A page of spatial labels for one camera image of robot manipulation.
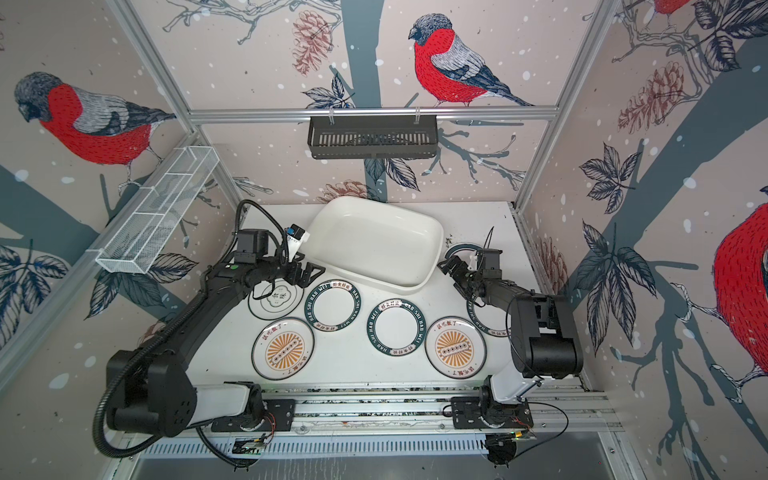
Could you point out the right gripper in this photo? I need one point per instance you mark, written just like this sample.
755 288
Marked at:
462 270

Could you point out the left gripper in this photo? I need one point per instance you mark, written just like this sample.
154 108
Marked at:
306 278

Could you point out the green rim plate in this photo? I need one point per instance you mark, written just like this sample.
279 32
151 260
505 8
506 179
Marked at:
332 306
488 319
396 327

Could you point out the orange sunburst plate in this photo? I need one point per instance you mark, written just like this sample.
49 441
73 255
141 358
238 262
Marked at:
455 348
282 349

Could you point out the green red ring plate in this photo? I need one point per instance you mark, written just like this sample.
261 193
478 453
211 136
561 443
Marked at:
455 249

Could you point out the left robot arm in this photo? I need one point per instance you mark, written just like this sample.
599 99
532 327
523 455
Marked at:
147 389

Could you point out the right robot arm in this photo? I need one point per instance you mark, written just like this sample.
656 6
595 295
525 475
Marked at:
539 328

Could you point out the white plastic bin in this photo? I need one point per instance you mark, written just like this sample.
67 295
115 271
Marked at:
377 244

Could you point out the white black line plate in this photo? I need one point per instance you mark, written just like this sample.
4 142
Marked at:
272 301

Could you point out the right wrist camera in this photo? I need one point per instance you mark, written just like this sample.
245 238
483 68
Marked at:
489 263

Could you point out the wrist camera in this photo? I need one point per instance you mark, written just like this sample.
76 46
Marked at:
295 237
489 263

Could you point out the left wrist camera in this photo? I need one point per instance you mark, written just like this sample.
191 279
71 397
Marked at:
295 237

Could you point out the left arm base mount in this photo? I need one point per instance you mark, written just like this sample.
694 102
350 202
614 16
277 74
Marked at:
273 415

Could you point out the black hanging wire basket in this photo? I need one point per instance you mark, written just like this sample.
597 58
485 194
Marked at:
373 137

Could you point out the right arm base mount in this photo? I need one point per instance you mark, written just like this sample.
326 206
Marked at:
472 413

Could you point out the white mesh wall shelf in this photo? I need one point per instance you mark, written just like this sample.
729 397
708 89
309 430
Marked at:
141 238

